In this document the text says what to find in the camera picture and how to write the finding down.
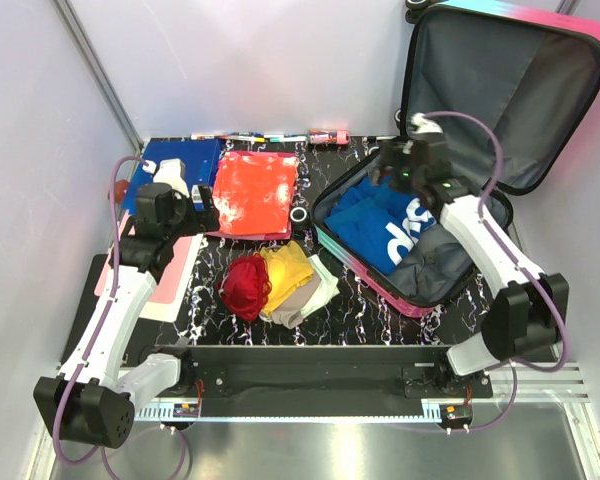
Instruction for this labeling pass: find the red lace bra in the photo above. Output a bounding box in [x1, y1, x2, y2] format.
[217, 254, 272, 323]

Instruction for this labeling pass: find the yellow bra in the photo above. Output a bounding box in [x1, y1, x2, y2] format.
[259, 241, 314, 315]

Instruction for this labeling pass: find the pink camouflage garment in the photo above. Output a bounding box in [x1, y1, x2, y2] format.
[207, 149, 301, 242]

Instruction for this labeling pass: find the beige bra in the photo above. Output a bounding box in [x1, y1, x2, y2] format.
[269, 276, 324, 329]

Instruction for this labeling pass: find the white bra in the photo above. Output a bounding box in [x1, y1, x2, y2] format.
[300, 254, 339, 319]

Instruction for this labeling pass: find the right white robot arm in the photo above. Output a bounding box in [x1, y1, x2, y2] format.
[370, 141, 570, 397]

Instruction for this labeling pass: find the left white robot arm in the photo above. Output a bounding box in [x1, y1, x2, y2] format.
[33, 182, 219, 449]

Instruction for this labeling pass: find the blue folder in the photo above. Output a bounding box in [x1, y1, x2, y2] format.
[121, 138, 223, 213]

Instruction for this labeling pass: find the blue t-shirt white print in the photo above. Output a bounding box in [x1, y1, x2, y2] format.
[324, 177, 436, 275]

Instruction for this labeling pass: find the brown red round object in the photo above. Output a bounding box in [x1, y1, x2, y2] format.
[113, 180, 129, 205]

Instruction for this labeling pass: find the pink white board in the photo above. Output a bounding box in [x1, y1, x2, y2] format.
[93, 235, 203, 323]

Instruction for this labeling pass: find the colourful marker pen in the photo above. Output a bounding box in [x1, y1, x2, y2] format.
[219, 132, 266, 143]

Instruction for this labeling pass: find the pink patterned tube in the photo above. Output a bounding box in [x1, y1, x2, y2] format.
[307, 129, 350, 146]

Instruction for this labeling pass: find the black tape roll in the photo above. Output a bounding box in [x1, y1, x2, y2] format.
[290, 206, 309, 225]

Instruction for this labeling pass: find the teal capped marker pen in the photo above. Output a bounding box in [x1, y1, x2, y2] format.
[263, 134, 307, 143]

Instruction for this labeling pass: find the pink teal hardshell suitcase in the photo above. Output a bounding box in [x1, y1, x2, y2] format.
[313, 1, 600, 317]

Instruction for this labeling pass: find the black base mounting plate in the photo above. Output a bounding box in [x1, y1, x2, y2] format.
[160, 345, 493, 400]

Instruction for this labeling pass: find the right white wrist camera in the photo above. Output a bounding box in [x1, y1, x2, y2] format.
[407, 113, 444, 141]

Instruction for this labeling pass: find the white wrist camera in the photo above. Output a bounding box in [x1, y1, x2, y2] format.
[142, 158, 190, 198]
[407, 113, 444, 141]

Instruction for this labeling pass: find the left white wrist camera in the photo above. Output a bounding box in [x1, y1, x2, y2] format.
[142, 158, 190, 198]

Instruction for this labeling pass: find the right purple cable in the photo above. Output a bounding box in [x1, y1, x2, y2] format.
[419, 110, 572, 431]

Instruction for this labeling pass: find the purple cable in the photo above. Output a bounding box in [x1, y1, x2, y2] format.
[419, 110, 572, 431]
[52, 155, 187, 480]

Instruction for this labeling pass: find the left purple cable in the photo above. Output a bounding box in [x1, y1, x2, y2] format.
[52, 155, 187, 480]

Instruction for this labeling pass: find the aluminium rail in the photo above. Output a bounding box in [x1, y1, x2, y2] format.
[129, 363, 591, 424]

